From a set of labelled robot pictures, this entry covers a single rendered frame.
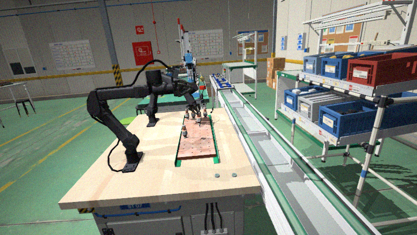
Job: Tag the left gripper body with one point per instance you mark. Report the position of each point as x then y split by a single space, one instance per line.
191 101

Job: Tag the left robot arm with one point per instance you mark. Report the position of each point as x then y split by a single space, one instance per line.
152 107

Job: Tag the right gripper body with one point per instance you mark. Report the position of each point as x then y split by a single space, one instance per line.
171 88

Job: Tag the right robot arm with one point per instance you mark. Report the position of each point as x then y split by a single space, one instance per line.
98 107

